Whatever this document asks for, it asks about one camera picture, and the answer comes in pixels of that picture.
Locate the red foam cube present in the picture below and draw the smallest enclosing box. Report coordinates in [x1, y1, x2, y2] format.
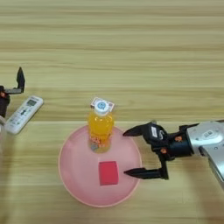
[98, 160, 120, 186]

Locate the pink round plate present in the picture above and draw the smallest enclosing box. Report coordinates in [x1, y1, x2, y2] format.
[57, 124, 144, 208]

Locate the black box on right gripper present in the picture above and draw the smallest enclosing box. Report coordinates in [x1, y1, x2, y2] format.
[142, 121, 169, 147]

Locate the white red card box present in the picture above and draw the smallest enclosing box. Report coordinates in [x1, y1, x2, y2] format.
[90, 96, 116, 114]

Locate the white remote control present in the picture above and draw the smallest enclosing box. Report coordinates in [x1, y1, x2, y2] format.
[4, 95, 45, 136]

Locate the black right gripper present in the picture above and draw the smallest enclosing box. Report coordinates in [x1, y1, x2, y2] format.
[122, 123, 195, 181]

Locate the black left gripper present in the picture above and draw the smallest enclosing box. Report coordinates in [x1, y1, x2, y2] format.
[0, 66, 26, 118]

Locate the orange juice bottle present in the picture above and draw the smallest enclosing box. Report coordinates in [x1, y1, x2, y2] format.
[87, 100, 116, 154]

